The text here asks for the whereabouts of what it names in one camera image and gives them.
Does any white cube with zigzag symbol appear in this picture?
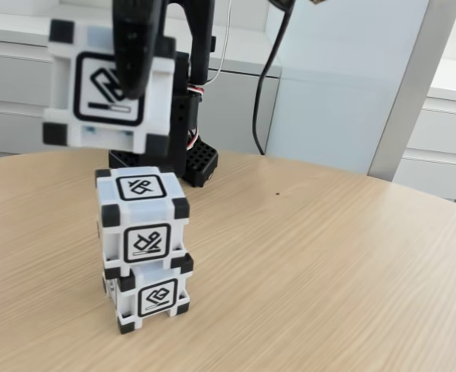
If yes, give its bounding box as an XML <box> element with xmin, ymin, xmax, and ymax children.
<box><xmin>41</xmin><ymin>18</ymin><xmax>177</xmax><ymax>155</ymax></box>

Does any white cube with lamp symbol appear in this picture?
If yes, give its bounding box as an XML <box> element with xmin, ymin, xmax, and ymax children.
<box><xmin>94</xmin><ymin>167</ymin><xmax>191</xmax><ymax>276</ymax></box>

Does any white drawer cabinet with locks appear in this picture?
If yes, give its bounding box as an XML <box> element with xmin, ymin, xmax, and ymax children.
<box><xmin>0</xmin><ymin>38</ymin><xmax>283</xmax><ymax>160</ymax></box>

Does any white cube with paperclip symbol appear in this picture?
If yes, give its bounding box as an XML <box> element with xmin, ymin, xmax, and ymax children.
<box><xmin>102</xmin><ymin>253</ymin><xmax>195</xmax><ymax>335</ymax></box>

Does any white low cabinet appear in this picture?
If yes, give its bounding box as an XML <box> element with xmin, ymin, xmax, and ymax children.
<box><xmin>392</xmin><ymin>87</ymin><xmax>456</xmax><ymax>212</ymax></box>

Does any black camera cable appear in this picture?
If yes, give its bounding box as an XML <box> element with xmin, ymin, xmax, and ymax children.
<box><xmin>252</xmin><ymin>5</ymin><xmax>295</xmax><ymax>156</ymax></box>

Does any grey metal post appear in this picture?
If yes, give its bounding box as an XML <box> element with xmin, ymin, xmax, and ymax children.
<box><xmin>368</xmin><ymin>0</ymin><xmax>456</xmax><ymax>183</ymax></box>

